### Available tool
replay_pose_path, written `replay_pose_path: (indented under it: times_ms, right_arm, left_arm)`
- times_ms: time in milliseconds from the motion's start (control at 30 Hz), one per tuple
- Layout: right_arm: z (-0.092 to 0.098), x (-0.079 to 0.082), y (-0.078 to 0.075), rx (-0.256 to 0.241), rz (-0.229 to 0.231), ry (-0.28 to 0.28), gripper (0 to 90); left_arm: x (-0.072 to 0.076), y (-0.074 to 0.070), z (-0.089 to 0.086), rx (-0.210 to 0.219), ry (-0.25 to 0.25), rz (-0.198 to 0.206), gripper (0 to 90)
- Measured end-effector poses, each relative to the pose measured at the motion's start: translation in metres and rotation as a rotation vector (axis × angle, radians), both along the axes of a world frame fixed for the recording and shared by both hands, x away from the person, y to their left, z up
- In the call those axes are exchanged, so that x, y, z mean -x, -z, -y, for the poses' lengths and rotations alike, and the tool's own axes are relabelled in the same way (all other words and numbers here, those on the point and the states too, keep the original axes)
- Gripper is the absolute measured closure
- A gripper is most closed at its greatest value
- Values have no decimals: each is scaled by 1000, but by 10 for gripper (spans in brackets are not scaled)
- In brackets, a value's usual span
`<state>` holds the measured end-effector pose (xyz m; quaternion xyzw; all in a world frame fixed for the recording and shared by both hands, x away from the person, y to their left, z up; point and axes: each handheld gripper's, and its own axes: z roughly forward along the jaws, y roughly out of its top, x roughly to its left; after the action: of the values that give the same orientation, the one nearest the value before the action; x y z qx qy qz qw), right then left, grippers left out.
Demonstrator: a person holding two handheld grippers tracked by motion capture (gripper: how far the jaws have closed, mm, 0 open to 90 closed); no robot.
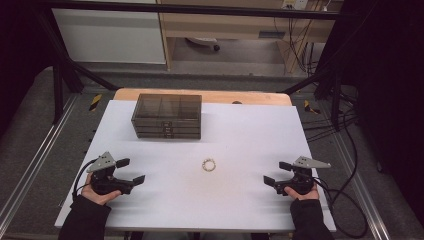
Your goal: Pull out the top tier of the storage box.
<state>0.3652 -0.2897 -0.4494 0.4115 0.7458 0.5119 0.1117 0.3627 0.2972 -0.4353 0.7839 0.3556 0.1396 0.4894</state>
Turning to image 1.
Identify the white power strip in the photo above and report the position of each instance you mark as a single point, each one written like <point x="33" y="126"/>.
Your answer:
<point x="295" y="4"/>

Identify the wooden table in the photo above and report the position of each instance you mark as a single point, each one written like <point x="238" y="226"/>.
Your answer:
<point x="233" y="96"/>

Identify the light wooden desk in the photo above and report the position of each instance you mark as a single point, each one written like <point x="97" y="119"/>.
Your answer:
<point x="216" y="25"/>

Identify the white foam board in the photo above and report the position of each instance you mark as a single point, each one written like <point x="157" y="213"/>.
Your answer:
<point x="233" y="200"/>

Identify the dark curtain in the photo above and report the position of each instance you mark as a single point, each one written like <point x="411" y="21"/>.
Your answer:
<point x="393" y="100"/>
<point x="20" y="50"/>

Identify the aluminium rail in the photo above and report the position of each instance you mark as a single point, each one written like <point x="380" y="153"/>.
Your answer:
<point x="33" y="163"/>
<point x="363" y="193"/>

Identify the office chair base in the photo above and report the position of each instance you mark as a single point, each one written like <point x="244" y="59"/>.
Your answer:
<point x="201" y="40"/>

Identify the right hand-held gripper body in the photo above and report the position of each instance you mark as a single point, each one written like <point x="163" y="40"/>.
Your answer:
<point x="301" y="181"/>

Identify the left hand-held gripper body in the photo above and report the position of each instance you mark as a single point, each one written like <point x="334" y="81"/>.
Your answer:
<point x="106" y="181"/>

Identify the black metal stand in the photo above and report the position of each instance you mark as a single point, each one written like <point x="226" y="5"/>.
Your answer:
<point x="336" y="100"/>
<point x="58" y="93"/>

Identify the smoky transparent drawer box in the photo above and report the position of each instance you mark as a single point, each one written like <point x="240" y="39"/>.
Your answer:
<point x="166" y="106"/>

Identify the black metal crossbar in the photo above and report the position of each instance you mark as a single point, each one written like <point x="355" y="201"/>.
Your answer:
<point x="200" y="9"/>

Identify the person's left hand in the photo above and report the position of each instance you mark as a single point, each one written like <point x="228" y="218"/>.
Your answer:
<point x="98" y="198"/>

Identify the person's right hand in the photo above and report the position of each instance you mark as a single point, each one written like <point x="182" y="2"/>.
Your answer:
<point x="305" y="196"/>

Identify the white cabinet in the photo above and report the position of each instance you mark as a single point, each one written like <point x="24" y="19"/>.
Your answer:
<point x="106" y="36"/>

